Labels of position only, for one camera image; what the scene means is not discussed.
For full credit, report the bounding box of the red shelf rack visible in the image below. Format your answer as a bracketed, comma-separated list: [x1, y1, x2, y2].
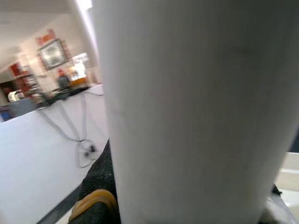
[9, 63, 40, 99]

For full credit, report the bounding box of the white plastic table leg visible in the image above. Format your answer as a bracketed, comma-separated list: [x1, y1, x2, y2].
[70, 0, 101, 94]
[92, 0, 299, 224]

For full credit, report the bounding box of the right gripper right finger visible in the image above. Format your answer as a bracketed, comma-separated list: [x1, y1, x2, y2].
[270, 183, 283, 196]

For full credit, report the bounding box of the black power adapter with cable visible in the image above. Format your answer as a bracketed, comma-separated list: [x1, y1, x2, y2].
[37, 88, 105, 169]

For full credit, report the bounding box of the framed wall picture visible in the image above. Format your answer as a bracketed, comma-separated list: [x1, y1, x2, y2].
[37, 38, 70, 71]

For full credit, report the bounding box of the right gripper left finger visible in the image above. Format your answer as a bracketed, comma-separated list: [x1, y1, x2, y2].
[69, 140, 121, 224]

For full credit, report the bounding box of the yellow rubber band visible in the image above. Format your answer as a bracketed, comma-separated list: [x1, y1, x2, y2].
[70, 189, 119, 222]

